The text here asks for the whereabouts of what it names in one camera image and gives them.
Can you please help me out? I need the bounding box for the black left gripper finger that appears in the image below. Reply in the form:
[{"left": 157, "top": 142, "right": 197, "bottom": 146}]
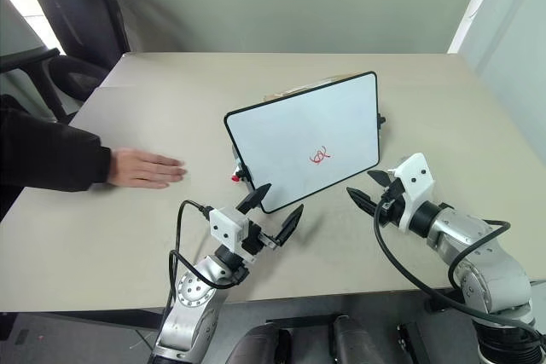
[
  {"left": 273, "top": 204, "right": 305, "bottom": 249},
  {"left": 236, "top": 182, "right": 273, "bottom": 215}
]

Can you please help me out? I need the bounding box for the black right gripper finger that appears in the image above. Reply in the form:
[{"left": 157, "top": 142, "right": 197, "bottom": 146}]
[
  {"left": 346, "top": 186, "right": 380, "bottom": 217},
  {"left": 367, "top": 170, "right": 392, "bottom": 188}
]

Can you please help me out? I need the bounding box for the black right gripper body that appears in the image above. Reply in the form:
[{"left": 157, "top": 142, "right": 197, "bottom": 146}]
[{"left": 376, "top": 177, "right": 411, "bottom": 229}]

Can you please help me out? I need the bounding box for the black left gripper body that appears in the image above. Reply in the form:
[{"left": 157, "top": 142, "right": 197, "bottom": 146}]
[{"left": 241, "top": 220, "right": 283, "bottom": 261}]

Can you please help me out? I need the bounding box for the person's bare hand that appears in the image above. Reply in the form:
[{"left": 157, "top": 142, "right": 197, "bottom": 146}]
[{"left": 105, "top": 147, "right": 188, "bottom": 190}]

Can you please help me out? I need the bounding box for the black-framed whiteboard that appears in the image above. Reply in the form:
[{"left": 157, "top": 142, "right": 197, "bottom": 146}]
[{"left": 224, "top": 70, "right": 381, "bottom": 215}]

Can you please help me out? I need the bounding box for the dark rounded shape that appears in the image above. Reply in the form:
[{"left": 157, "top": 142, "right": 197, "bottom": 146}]
[
  {"left": 331, "top": 315, "right": 373, "bottom": 364},
  {"left": 229, "top": 321, "right": 293, "bottom": 364}
]

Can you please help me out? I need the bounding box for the black office chair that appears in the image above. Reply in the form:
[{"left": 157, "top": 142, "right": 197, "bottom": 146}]
[{"left": 23, "top": 0, "right": 132, "bottom": 123}]

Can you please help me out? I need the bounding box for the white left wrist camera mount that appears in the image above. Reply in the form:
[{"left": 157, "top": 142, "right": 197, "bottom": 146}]
[{"left": 208, "top": 206, "right": 250, "bottom": 251}]

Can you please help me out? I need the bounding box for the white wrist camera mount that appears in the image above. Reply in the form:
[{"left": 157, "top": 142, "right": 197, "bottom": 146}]
[
  {"left": 386, "top": 152, "right": 437, "bottom": 233},
  {"left": 208, "top": 206, "right": 250, "bottom": 251}
]

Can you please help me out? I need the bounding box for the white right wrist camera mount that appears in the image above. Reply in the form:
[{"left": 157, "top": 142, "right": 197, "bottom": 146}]
[{"left": 386, "top": 152, "right": 437, "bottom": 233}]

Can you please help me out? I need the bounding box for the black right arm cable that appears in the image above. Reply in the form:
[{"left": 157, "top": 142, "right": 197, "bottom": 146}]
[{"left": 373, "top": 199, "right": 546, "bottom": 342}]

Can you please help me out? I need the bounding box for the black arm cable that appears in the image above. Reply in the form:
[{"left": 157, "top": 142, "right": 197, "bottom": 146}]
[
  {"left": 373, "top": 199, "right": 546, "bottom": 342},
  {"left": 167, "top": 199, "right": 251, "bottom": 310}
]

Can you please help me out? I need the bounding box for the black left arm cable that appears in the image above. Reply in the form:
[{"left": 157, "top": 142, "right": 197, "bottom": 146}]
[{"left": 167, "top": 199, "right": 251, "bottom": 310}]

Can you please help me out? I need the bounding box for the black metal bracket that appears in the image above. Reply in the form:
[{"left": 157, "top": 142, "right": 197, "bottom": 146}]
[{"left": 395, "top": 320, "right": 433, "bottom": 364}]

